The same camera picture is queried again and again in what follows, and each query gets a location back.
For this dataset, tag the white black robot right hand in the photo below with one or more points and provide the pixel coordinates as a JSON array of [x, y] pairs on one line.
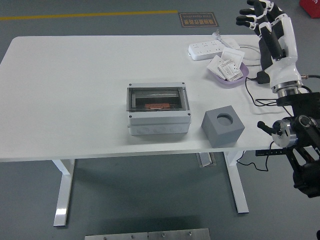
[[285, 67]]

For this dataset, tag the transparent hinged box lid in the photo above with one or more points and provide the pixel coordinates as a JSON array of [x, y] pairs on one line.
[[156, 92]]

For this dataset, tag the orange cylindrical battery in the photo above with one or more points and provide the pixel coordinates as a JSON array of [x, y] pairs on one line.
[[157, 107]]

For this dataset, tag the grey plastic junction box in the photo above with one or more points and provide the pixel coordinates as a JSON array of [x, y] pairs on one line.
[[157, 122]]

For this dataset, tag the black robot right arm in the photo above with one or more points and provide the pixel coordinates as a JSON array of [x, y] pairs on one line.
[[305, 125]]

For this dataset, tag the metal floor socket box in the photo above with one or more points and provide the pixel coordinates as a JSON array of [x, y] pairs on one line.
[[206, 159]]

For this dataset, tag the black plug adapter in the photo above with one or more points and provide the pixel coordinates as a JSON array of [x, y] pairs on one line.
[[262, 78]]

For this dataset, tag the purple plastic tray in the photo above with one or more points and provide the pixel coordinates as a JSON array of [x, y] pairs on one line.
[[243, 72]]

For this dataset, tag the white square socket plate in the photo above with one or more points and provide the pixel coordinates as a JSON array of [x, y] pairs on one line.
[[233, 56]]

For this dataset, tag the labelled bagged socket plate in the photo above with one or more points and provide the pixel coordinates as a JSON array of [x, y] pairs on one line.
[[230, 70]]

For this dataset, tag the small white rounded adapter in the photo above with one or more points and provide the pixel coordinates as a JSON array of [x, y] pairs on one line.
[[233, 44]]

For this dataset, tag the red object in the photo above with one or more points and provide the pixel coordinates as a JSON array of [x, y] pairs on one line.
[[311, 7]]

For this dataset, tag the white power strip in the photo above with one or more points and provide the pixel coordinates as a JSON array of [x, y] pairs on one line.
[[205, 50]]

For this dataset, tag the black table control panel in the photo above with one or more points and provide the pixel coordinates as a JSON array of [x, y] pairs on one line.
[[265, 152]]

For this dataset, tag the grey block with round hole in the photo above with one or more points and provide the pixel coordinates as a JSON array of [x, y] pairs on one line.
[[220, 135]]

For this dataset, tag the brown floor sign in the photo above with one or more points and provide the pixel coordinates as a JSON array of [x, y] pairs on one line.
[[198, 20]]

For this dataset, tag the white table leg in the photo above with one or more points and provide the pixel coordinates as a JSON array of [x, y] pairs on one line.
[[63, 195], [240, 195]]

